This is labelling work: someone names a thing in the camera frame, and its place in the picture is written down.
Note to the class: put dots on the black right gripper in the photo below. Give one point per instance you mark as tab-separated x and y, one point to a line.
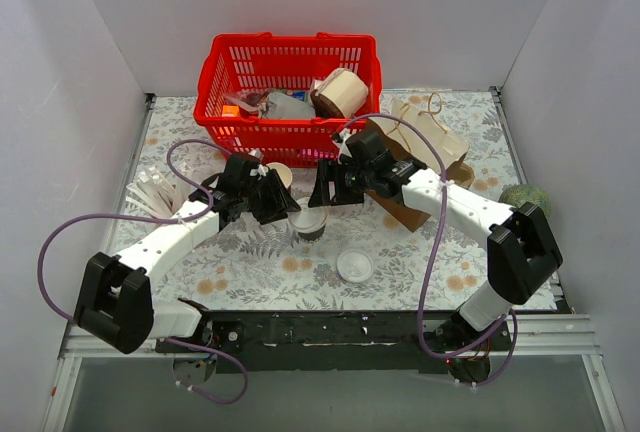
338	182

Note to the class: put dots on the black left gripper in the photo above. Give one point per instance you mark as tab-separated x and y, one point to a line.
261	194

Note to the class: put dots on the black paper coffee cup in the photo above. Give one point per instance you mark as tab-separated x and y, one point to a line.
311	236

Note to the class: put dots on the white plastic cup lid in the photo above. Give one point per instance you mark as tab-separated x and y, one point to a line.
355	266

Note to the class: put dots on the brown paper bag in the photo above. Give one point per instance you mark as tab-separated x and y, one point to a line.
434	144

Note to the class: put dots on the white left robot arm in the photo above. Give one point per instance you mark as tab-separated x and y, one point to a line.
116	302

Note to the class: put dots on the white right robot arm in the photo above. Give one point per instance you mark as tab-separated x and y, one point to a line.
522	253

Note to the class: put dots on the grey crumpled pouch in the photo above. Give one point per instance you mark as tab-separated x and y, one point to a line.
283	106

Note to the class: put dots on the red plastic shopping basket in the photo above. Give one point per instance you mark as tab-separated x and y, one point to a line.
292	65

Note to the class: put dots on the clear plastic snack packet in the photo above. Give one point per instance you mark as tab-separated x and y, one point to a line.
250	103

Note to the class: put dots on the orange snack box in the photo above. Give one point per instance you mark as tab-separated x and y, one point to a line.
231	111

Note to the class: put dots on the pink cup of straws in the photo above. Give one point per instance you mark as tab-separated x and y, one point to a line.
153	193

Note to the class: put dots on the brown cardboard cup carrier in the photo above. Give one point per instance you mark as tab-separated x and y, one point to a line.
464	176

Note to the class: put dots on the green melon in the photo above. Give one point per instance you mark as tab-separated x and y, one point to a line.
519	194

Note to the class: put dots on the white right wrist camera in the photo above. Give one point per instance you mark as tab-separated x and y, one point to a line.
339	139

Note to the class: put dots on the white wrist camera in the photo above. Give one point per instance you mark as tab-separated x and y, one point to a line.
262	169
339	139

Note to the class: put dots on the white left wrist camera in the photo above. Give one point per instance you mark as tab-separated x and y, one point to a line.
262	169

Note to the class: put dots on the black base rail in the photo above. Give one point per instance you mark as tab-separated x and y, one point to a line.
362	341

